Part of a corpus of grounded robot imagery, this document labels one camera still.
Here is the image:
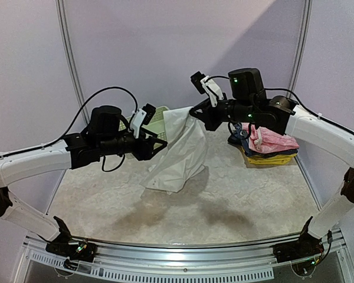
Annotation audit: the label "yellow folded garment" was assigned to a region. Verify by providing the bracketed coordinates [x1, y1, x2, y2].
[241, 149, 297, 166]

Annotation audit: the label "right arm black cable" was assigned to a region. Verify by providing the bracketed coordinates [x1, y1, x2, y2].
[209, 75, 354, 142]

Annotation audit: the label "green plastic basket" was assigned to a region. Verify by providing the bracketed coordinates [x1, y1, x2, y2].
[117, 105, 169, 142]

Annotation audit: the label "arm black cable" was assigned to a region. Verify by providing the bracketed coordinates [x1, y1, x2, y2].
[209, 75, 354, 142]
[0, 86, 139, 172]

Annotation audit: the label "pink patterned shorts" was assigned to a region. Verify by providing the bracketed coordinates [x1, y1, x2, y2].
[247, 125, 299, 154]

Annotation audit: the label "navy folded garment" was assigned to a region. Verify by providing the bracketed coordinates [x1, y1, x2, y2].
[227, 123, 298, 158]

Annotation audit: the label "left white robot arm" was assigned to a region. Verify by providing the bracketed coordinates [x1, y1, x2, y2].
[0, 104, 167, 256]

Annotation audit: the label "right aluminium frame post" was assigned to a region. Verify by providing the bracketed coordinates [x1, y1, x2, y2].
[288, 0, 313, 91]

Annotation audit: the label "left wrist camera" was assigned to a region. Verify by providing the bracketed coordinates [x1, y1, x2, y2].
[129, 104, 156, 139]

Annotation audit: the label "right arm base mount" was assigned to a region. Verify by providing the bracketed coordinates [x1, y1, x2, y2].
[272, 220, 333, 278]

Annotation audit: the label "white cloth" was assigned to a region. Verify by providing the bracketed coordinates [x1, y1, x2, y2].
[140, 107, 208, 193]

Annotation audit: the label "aluminium frame post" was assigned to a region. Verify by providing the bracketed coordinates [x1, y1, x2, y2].
[55, 0, 91, 126]
[288, 0, 313, 91]

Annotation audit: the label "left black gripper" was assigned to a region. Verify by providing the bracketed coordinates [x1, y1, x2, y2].
[99, 127, 168, 160]

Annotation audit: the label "front aluminium rail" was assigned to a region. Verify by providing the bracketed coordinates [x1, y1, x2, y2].
[14, 229, 354, 282]

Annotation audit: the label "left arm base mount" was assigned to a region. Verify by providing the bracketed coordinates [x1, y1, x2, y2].
[45, 216, 98, 271]

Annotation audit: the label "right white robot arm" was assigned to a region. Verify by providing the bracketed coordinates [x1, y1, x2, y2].
[189, 68, 354, 257]

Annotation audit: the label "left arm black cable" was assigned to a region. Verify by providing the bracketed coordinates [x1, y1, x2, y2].
[0, 86, 139, 172]

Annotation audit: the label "left aluminium frame post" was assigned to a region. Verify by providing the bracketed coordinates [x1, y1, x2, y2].
[55, 0, 91, 126]

